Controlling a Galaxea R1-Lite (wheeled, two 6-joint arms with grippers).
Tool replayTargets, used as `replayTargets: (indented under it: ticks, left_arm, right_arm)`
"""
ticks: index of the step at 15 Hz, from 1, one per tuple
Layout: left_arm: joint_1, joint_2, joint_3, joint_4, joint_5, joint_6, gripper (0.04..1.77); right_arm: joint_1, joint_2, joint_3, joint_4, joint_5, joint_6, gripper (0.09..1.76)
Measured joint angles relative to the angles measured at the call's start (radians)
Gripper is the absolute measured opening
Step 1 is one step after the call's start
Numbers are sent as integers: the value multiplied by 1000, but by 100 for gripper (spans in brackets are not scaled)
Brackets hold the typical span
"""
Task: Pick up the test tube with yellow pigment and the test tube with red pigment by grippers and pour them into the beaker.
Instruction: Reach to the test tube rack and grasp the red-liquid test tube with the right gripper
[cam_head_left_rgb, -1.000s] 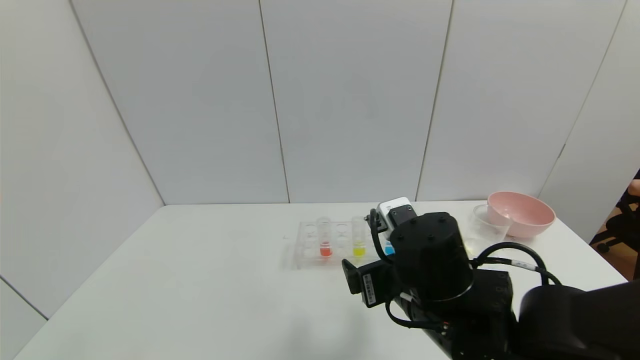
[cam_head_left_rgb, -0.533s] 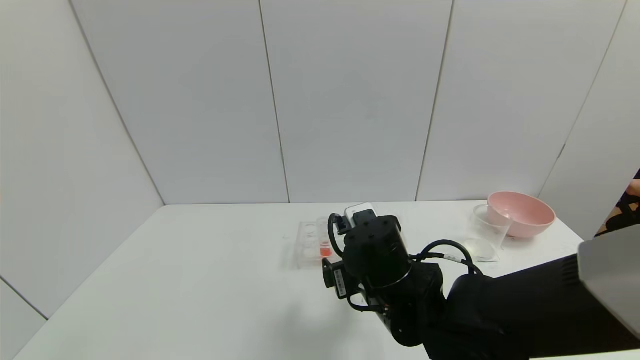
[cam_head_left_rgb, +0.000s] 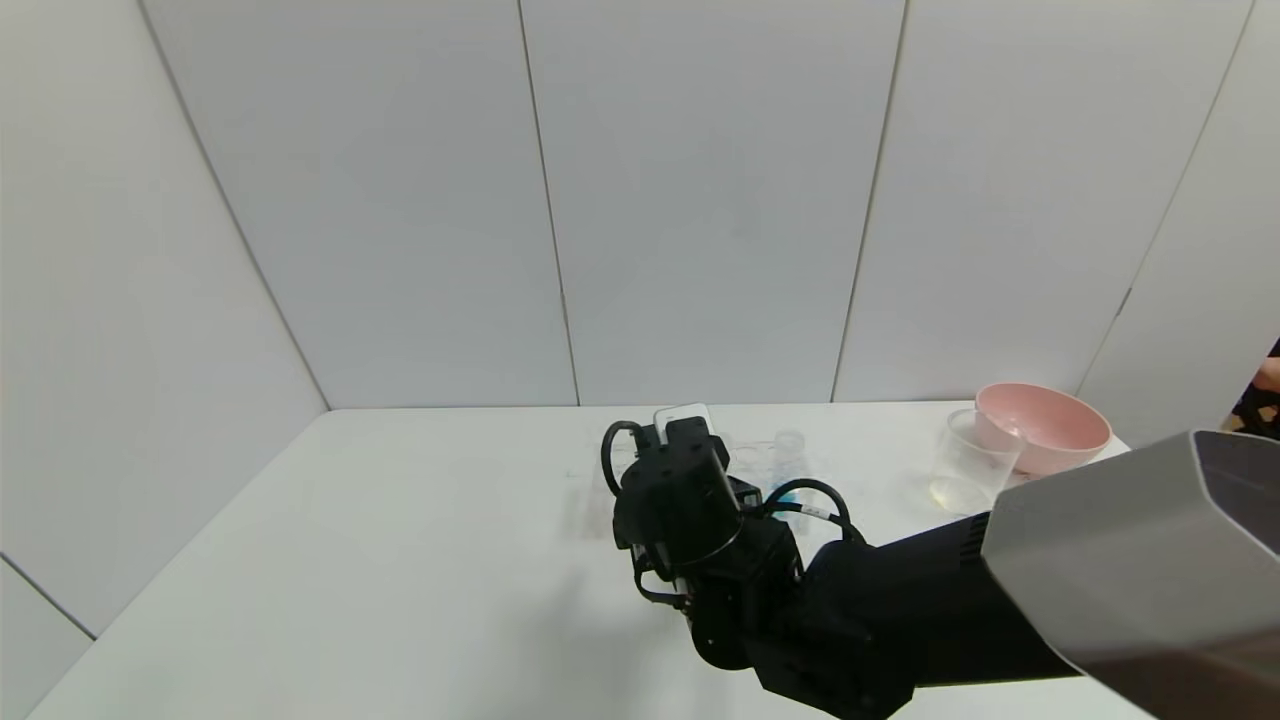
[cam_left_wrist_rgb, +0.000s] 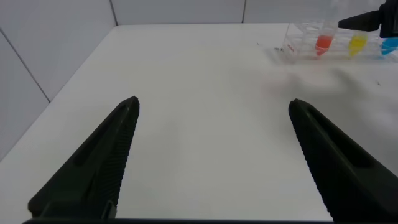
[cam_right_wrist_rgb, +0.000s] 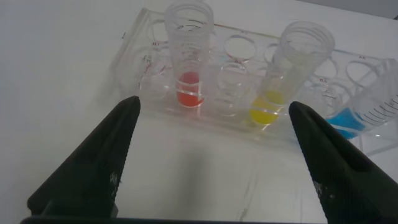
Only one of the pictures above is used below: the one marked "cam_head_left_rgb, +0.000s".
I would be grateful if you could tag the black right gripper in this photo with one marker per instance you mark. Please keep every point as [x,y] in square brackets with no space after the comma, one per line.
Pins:
[680,505]

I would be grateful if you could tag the right robot arm black grey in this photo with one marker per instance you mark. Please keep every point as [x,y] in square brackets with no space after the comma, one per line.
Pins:
[900,620]

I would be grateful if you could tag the clear acrylic test tube rack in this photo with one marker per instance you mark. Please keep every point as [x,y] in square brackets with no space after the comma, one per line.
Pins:
[600,518]

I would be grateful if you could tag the blue pigment test tube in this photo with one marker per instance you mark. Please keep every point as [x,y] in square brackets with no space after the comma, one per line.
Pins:
[788,445]

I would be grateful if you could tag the clear plastic beaker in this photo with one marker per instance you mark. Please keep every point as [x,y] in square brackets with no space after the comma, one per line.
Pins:
[965,470]

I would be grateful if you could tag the pink bowl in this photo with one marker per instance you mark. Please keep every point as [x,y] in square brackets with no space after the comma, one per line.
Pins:
[1060,435]

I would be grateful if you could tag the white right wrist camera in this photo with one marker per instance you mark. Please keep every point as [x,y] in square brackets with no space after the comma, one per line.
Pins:
[682,415]

